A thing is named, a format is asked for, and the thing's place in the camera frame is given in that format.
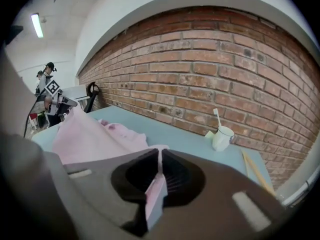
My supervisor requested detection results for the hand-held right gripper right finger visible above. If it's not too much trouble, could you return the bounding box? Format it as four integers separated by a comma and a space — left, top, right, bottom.
148, 148, 290, 240

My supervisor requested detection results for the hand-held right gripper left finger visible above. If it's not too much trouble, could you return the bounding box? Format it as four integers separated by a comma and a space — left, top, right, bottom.
0, 132, 162, 240

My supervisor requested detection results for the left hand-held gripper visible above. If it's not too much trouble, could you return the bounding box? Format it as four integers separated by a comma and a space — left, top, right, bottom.
44, 80, 79, 116

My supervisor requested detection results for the pink robe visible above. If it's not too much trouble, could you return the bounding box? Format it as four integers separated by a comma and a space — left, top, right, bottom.
52, 105, 171, 232

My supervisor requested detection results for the black high-back chair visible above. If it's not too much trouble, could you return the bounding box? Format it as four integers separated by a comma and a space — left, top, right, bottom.
83, 81, 101, 114

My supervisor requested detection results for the white mug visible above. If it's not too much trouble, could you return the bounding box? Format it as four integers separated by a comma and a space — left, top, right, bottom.
211, 125, 236, 152

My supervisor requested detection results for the white toothbrush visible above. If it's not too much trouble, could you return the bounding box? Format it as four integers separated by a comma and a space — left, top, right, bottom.
212, 108, 223, 129

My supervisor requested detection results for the ceiling tube light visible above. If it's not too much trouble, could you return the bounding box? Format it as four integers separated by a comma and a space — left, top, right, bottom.
30, 12, 45, 39

